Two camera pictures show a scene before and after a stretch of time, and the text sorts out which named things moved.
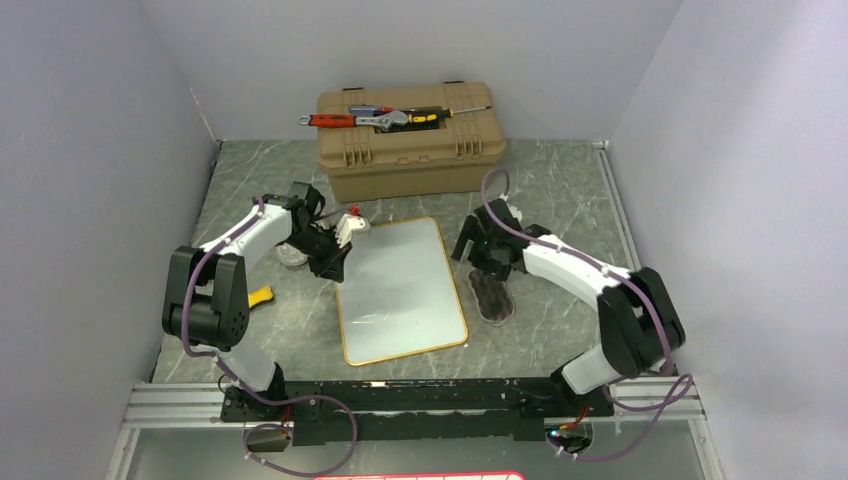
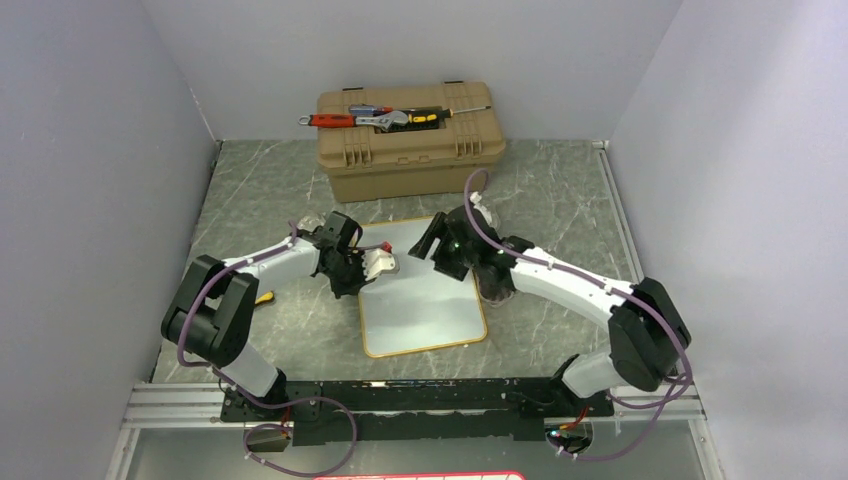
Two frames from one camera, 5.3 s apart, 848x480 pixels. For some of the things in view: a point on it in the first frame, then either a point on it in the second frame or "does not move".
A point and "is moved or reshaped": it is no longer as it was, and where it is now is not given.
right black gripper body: x=486 y=259 to x=453 y=259
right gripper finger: x=469 y=228 to x=438 y=227
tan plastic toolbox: x=458 y=160 does not move
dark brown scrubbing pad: x=494 y=297 is moved or reshaped
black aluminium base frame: x=324 y=413 does not move
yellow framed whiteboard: x=398 y=297 is moved or reshaped
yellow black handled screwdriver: x=430 y=116 does not move
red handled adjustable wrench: x=343 y=120 does not move
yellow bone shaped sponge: x=259 y=296 does not move
